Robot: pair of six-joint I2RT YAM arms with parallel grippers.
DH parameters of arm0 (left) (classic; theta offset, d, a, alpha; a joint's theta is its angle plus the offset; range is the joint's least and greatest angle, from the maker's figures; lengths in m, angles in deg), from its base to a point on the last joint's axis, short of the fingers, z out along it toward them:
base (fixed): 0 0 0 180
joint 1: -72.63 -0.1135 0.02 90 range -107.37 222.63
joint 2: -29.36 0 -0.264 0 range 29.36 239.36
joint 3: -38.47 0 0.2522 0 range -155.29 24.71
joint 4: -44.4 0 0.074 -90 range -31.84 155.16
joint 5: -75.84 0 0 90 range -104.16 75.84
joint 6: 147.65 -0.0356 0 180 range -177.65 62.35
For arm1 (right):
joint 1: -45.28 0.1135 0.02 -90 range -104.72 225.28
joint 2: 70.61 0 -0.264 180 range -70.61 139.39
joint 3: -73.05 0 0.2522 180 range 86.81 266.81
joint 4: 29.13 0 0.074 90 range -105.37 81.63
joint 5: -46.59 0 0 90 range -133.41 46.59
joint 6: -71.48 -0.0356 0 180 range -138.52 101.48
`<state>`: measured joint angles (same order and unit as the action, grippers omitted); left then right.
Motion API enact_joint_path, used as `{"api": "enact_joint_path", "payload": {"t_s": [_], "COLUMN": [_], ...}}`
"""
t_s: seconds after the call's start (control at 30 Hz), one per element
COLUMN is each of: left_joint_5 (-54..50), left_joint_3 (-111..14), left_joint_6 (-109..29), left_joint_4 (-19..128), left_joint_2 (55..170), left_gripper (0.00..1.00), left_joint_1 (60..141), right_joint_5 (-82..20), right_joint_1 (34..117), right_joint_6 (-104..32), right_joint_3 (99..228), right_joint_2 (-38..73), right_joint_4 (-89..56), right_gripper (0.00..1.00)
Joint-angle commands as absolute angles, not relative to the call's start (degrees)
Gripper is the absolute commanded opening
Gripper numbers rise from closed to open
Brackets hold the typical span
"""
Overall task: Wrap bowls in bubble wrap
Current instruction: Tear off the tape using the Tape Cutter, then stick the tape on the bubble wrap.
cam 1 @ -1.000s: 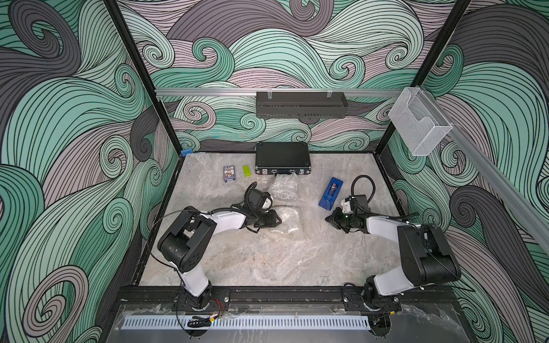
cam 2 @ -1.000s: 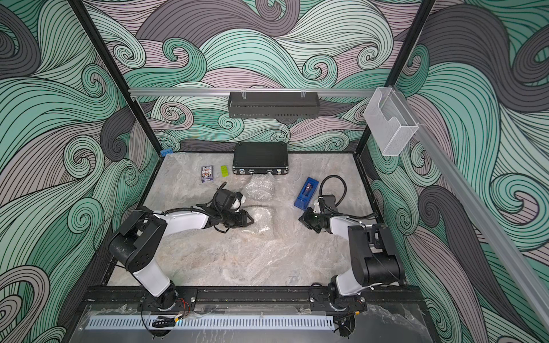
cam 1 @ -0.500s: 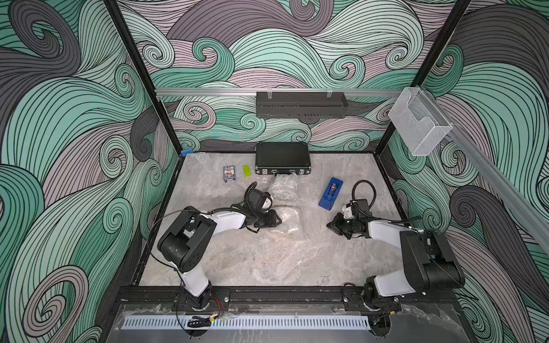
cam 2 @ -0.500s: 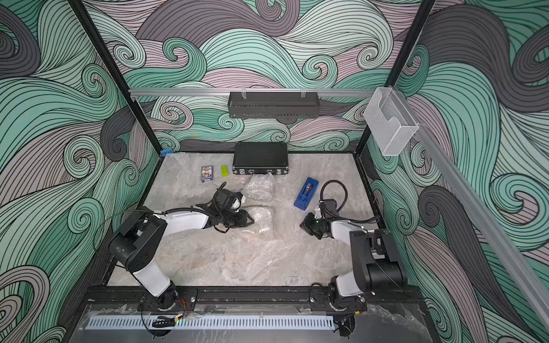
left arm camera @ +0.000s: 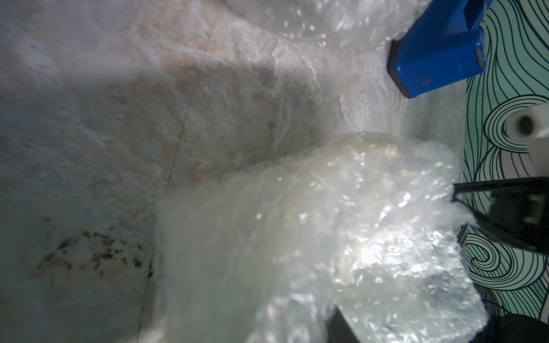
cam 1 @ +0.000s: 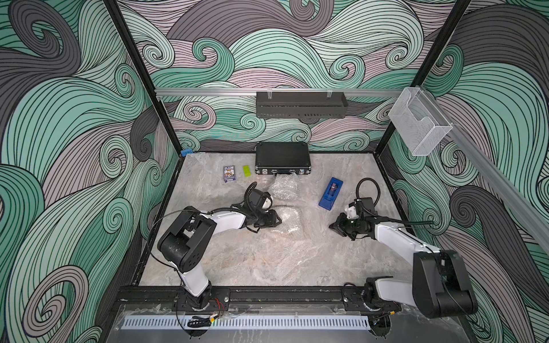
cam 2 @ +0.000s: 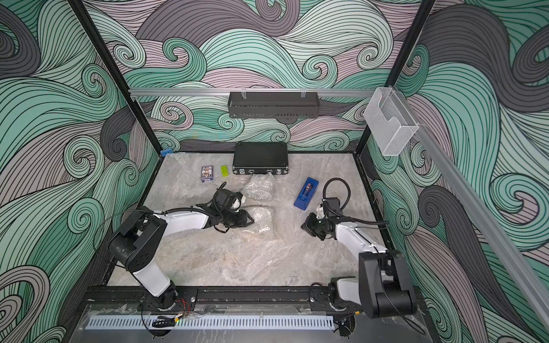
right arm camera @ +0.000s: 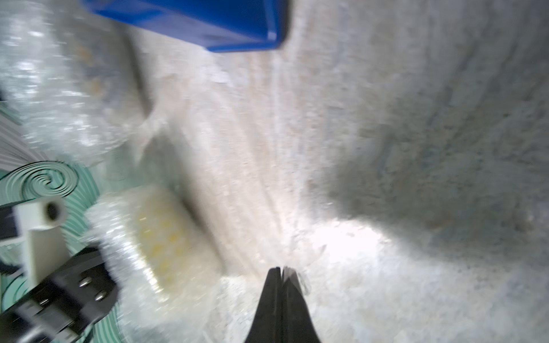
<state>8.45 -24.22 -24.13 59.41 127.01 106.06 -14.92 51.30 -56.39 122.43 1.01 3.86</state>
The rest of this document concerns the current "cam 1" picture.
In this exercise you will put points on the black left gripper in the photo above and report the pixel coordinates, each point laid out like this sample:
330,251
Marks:
271,223

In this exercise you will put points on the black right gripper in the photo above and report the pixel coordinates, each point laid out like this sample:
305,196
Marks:
337,225

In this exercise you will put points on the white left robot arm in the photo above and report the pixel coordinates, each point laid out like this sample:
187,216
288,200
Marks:
186,240

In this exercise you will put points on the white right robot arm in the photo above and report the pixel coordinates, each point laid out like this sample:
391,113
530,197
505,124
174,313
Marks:
440,285

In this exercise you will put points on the blue tape dispenser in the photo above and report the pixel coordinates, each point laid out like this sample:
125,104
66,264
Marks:
331,193

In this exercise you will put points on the green toy brick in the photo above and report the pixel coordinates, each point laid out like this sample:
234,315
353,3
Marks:
246,171

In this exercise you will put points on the blue playing cards box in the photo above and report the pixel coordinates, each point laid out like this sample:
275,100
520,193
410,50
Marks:
229,174

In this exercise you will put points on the black hard case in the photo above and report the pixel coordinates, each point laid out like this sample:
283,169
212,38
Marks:
273,158

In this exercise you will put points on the blue toy brick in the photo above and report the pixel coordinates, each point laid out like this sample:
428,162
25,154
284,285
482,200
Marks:
186,152

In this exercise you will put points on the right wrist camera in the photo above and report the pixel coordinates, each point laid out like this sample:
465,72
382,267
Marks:
351,212

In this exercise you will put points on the white slotted cable duct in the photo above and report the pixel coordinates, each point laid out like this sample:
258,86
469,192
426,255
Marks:
250,322

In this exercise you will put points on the black wall shelf tray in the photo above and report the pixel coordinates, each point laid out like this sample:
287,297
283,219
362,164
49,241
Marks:
306,105

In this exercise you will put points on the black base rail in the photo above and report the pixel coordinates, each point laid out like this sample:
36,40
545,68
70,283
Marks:
229,298

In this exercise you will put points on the clear acrylic wall holder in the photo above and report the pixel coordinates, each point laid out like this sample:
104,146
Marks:
419,120

